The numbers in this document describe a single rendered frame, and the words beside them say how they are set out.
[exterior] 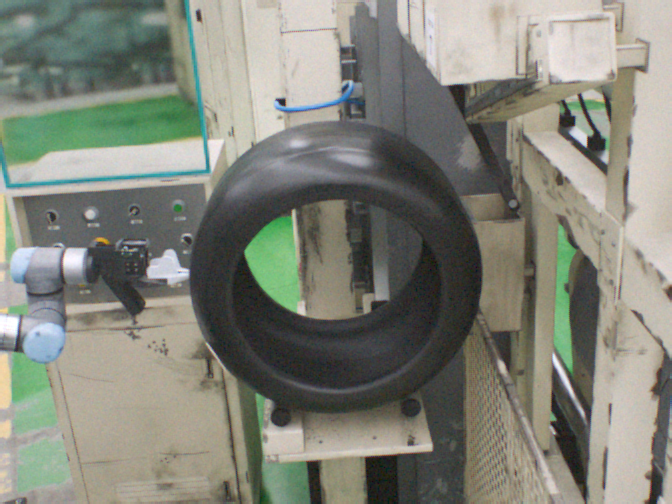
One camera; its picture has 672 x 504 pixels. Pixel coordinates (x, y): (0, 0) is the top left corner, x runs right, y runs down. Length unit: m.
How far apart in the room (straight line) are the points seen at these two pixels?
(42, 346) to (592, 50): 1.11
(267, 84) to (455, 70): 4.08
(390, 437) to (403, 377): 0.21
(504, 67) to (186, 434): 1.65
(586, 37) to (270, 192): 0.64
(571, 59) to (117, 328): 1.60
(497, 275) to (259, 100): 3.51
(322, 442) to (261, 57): 3.71
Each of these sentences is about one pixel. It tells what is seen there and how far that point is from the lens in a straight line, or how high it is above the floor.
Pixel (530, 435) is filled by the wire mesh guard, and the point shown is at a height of 1.00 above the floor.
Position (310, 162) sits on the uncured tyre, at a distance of 1.52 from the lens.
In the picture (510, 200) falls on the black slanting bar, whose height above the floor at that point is 1.25.
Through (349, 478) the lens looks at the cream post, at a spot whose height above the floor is 0.44.
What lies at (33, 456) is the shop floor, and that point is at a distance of 3.50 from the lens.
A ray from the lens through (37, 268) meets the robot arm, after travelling 1.75.
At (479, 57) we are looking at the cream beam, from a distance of 1.27.
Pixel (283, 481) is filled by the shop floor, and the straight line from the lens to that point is 3.07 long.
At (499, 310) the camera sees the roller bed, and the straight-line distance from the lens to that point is 2.04.
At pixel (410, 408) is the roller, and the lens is 1.78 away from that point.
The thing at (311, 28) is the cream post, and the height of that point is 1.66.
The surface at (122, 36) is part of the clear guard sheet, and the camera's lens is 2.17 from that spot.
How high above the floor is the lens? 1.89
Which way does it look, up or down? 22 degrees down
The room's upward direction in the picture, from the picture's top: 4 degrees counter-clockwise
